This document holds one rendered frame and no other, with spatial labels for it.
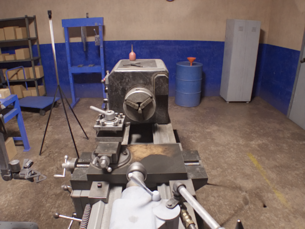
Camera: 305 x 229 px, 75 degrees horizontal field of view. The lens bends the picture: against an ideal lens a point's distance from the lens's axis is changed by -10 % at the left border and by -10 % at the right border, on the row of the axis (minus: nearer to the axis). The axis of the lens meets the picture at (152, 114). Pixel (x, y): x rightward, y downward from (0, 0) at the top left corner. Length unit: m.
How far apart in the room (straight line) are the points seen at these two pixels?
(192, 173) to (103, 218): 0.57
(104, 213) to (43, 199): 1.52
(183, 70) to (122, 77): 2.83
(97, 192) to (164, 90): 0.98
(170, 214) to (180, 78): 4.04
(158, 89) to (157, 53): 3.36
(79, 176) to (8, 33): 4.57
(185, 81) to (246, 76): 1.45
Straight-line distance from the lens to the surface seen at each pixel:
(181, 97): 4.70
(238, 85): 5.16
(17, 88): 5.71
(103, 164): 1.18
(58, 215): 1.46
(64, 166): 1.47
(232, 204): 2.46
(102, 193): 1.22
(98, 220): 1.13
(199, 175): 1.33
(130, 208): 0.73
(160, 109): 1.91
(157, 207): 0.73
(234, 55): 4.97
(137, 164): 0.95
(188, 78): 4.56
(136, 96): 1.65
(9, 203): 2.75
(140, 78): 1.82
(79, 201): 1.37
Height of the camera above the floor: 1.69
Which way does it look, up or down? 23 degrees down
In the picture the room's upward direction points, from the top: straight up
